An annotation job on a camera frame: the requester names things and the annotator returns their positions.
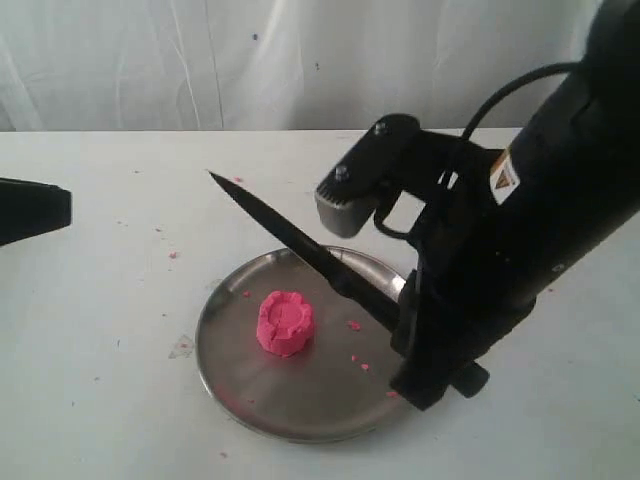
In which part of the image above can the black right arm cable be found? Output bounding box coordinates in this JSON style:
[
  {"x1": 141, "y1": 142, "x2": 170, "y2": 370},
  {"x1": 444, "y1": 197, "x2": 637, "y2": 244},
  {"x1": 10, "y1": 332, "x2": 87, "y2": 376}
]
[{"x1": 372, "y1": 62, "x2": 584, "y2": 241}]

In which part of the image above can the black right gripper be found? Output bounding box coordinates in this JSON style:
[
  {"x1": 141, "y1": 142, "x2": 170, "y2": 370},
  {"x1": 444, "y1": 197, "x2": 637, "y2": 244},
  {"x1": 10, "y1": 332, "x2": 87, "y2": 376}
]
[{"x1": 390, "y1": 134, "x2": 536, "y2": 411}]

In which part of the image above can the round steel plate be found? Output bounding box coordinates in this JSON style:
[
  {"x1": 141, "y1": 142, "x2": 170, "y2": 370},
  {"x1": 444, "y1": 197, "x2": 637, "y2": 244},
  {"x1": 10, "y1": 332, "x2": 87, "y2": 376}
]
[{"x1": 195, "y1": 249, "x2": 412, "y2": 443}]

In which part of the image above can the white backdrop curtain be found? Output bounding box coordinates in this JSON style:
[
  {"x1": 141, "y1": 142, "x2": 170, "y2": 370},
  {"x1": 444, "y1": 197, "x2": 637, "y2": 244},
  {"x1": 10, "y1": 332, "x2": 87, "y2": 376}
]
[{"x1": 1, "y1": 1, "x2": 598, "y2": 131}]

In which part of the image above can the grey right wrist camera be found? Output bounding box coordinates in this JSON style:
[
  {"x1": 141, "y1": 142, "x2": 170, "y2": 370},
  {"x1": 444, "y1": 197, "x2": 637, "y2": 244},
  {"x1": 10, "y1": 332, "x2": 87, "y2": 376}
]
[{"x1": 315, "y1": 114, "x2": 421, "y2": 238}]

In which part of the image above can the black knife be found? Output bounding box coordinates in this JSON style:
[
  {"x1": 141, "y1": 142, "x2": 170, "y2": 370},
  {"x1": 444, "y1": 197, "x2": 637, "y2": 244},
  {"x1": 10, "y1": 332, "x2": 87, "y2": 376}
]
[{"x1": 209, "y1": 171, "x2": 400, "y2": 332}]

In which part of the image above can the pink clay lump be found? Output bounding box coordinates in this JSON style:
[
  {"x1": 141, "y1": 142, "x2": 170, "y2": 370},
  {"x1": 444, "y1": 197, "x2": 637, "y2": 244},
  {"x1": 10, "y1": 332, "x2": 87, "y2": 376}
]
[{"x1": 256, "y1": 290, "x2": 315, "y2": 358}]

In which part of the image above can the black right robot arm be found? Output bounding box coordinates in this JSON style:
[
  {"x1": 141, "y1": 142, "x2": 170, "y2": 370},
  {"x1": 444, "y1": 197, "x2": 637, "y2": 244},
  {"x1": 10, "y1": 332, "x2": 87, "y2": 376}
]
[{"x1": 390, "y1": 1, "x2": 639, "y2": 410}]

